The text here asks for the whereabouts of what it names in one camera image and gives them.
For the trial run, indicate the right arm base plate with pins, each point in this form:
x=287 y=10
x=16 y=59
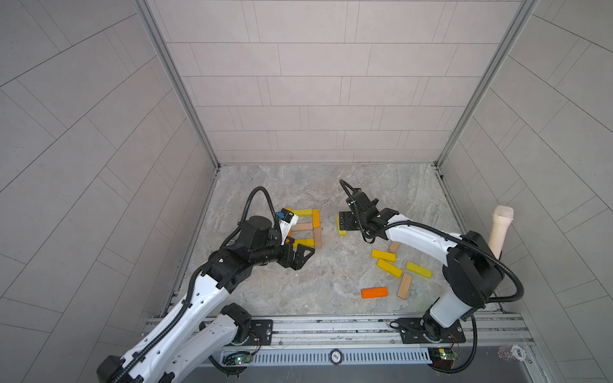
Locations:
x=415 y=330

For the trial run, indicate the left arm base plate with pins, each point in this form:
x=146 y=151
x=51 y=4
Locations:
x=259 y=333

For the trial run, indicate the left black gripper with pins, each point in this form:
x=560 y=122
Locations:
x=295 y=262

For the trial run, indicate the aluminium rail frame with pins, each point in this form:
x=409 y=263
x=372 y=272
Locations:
x=344 y=331

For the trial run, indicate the circuit board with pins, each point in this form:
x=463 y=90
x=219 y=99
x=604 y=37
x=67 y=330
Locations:
x=442 y=358
x=238 y=359

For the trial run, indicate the amber orange block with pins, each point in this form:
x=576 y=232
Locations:
x=316 y=218

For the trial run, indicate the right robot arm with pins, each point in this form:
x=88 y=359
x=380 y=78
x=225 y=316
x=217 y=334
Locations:
x=476 y=277

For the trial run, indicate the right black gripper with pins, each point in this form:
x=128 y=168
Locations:
x=346 y=217

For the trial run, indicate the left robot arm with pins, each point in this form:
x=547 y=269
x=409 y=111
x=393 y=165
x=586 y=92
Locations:
x=248 y=246

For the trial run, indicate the right circuit board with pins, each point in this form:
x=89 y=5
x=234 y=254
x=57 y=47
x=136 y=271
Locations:
x=442 y=358

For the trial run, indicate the left circuit board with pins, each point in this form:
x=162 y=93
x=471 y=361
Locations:
x=238 y=359

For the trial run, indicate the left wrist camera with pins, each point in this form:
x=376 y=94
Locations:
x=287 y=219

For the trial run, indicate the tan block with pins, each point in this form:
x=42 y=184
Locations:
x=405 y=285
x=317 y=236
x=303 y=227
x=393 y=248

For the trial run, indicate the beige microphone on stand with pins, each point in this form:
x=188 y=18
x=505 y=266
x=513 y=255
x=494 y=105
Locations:
x=502 y=218

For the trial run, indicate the yellow block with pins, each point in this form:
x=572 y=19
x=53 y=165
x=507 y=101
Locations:
x=389 y=268
x=339 y=230
x=421 y=271
x=304 y=242
x=386 y=256
x=303 y=212

